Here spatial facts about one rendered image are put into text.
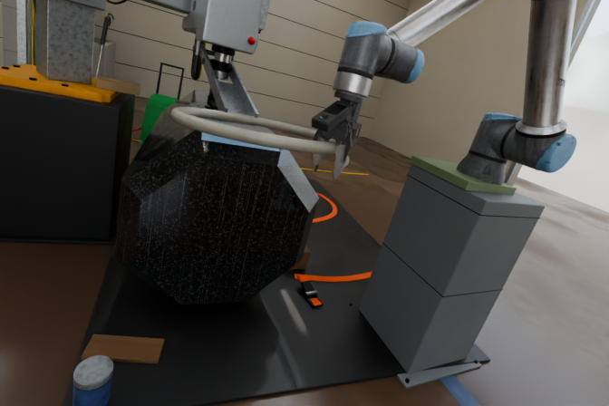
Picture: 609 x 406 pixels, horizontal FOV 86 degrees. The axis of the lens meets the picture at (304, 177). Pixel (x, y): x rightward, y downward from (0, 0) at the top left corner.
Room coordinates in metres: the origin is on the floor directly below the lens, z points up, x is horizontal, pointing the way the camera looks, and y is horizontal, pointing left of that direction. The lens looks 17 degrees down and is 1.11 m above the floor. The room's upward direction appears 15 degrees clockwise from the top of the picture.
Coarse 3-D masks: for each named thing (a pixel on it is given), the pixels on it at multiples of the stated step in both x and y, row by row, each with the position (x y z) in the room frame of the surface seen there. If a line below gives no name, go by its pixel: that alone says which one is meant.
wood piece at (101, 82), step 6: (96, 78) 1.61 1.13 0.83; (102, 78) 1.65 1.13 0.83; (108, 78) 1.70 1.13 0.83; (96, 84) 1.61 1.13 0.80; (102, 84) 1.63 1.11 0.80; (108, 84) 1.64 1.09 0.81; (114, 84) 1.65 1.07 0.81; (120, 84) 1.67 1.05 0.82; (126, 84) 1.68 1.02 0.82; (132, 84) 1.70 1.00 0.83; (138, 84) 1.75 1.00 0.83; (108, 90) 1.64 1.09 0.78; (114, 90) 1.65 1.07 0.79; (120, 90) 1.67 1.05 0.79; (126, 90) 1.68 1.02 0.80; (132, 90) 1.70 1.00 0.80; (138, 90) 1.71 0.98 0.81
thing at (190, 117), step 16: (176, 112) 0.77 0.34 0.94; (192, 112) 0.94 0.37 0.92; (208, 112) 1.02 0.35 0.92; (224, 112) 1.08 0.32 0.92; (192, 128) 0.72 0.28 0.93; (208, 128) 0.69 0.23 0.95; (224, 128) 0.69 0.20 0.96; (240, 128) 0.69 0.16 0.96; (272, 128) 1.14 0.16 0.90; (288, 128) 1.13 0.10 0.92; (304, 128) 1.12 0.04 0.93; (256, 144) 0.69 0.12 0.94; (272, 144) 0.69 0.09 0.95; (288, 144) 0.70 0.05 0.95; (304, 144) 0.73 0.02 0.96; (320, 144) 0.76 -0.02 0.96; (336, 144) 0.82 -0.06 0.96
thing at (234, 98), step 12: (204, 48) 1.59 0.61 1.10; (204, 60) 1.49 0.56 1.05; (216, 84) 1.24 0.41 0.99; (228, 84) 1.41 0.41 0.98; (240, 84) 1.35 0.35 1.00; (216, 96) 1.21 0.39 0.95; (228, 96) 1.29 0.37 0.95; (240, 96) 1.32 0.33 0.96; (228, 108) 1.19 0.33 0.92; (240, 108) 1.23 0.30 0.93; (252, 108) 1.18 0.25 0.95
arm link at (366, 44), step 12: (360, 24) 0.82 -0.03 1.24; (372, 24) 0.81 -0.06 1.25; (348, 36) 0.83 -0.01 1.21; (360, 36) 0.81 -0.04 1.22; (372, 36) 0.81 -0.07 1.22; (384, 36) 0.84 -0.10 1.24; (348, 48) 0.82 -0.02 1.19; (360, 48) 0.81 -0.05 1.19; (372, 48) 0.81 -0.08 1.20; (384, 48) 0.83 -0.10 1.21; (348, 60) 0.81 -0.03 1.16; (360, 60) 0.80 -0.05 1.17; (372, 60) 0.81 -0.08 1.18; (384, 60) 0.83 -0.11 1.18; (360, 72) 0.80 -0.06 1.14; (372, 72) 0.82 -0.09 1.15
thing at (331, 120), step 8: (336, 104) 0.81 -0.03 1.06; (344, 104) 0.81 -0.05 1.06; (320, 112) 0.77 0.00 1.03; (328, 112) 0.77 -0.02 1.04; (336, 112) 0.77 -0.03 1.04; (344, 112) 0.78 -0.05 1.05; (312, 120) 0.74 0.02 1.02; (320, 120) 0.73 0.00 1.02; (328, 120) 0.73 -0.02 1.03; (336, 120) 0.75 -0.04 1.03; (320, 128) 0.73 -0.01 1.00; (328, 128) 0.73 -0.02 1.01
